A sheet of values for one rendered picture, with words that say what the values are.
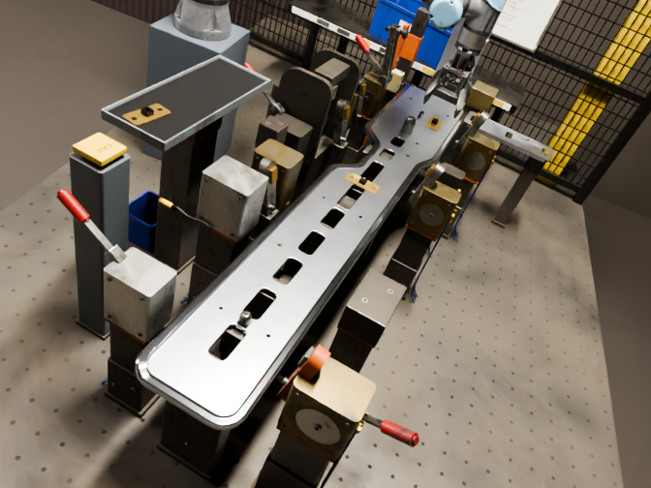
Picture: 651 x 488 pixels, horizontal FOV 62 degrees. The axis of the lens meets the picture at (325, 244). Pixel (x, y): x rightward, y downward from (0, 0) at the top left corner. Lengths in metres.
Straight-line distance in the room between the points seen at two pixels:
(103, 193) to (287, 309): 0.36
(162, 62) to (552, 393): 1.33
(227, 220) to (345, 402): 0.43
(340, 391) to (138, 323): 0.35
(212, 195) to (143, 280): 0.24
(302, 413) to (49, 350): 0.61
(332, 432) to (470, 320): 0.81
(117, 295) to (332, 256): 0.42
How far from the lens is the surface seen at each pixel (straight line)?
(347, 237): 1.14
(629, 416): 2.78
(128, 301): 0.91
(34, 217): 1.53
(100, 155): 0.95
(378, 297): 1.00
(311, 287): 1.01
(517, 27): 2.15
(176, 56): 1.55
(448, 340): 1.47
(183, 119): 1.07
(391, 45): 1.66
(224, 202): 1.03
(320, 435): 0.85
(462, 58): 1.58
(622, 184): 4.17
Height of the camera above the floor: 1.72
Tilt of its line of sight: 40 degrees down
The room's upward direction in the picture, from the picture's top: 20 degrees clockwise
